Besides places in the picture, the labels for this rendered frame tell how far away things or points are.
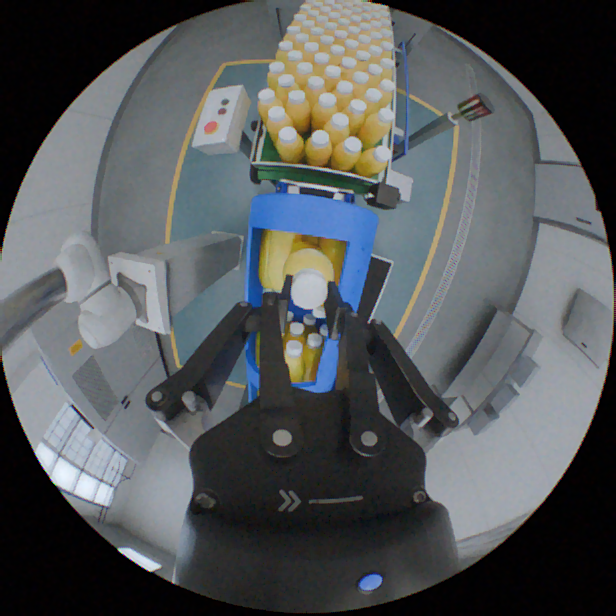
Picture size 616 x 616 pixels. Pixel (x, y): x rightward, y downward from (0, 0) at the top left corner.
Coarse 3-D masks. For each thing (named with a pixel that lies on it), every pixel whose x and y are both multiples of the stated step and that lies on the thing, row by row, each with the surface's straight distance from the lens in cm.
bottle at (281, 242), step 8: (272, 232) 41; (280, 232) 39; (288, 232) 39; (272, 240) 41; (280, 240) 39; (288, 240) 39; (296, 240) 40; (272, 248) 41; (280, 248) 39; (288, 248) 39; (272, 256) 41; (280, 256) 40; (272, 264) 41; (280, 264) 40; (272, 272) 41; (280, 272) 40; (272, 280) 42; (280, 280) 41; (272, 288) 46; (280, 288) 43
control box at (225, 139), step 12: (216, 96) 64; (228, 96) 62; (240, 96) 61; (204, 108) 63; (216, 108) 60; (228, 108) 58; (240, 108) 61; (204, 120) 60; (216, 120) 58; (228, 120) 56; (240, 120) 62; (204, 132) 57; (216, 132) 55; (228, 132) 54; (240, 132) 62; (204, 144) 56; (216, 144) 55; (228, 144) 55
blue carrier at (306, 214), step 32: (256, 224) 36; (288, 224) 31; (320, 224) 30; (352, 224) 32; (256, 256) 50; (352, 256) 33; (256, 288) 54; (352, 288) 36; (320, 320) 64; (256, 384) 53; (320, 384) 49
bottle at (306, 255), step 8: (296, 248) 30; (304, 248) 26; (312, 248) 27; (320, 248) 32; (288, 256) 28; (296, 256) 24; (304, 256) 23; (312, 256) 23; (320, 256) 24; (288, 264) 24; (296, 264) 23; (304, 264) 22; (312, 264) 22; (320, 264) 23; (328, 264) 24; (288, 272) 23; (296, 272) 22; (320, 272) 21; (328, 272) 23; (328, 280) 23
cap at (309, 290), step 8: (304, 272) 20; (312, 272) 20; (296, 280) 19; (304, 280) 19; (312, 280) 19; (320, 280) 19; (296, 288) 19; (304, 288) 19; (312, 288) 20; (320, 288) 20; (296, 296) 20; (304, 296) 20; (312, 296) 20; (320, 296) 20; (304, 304) 20; (312, 304) 20; (320, 304) 20
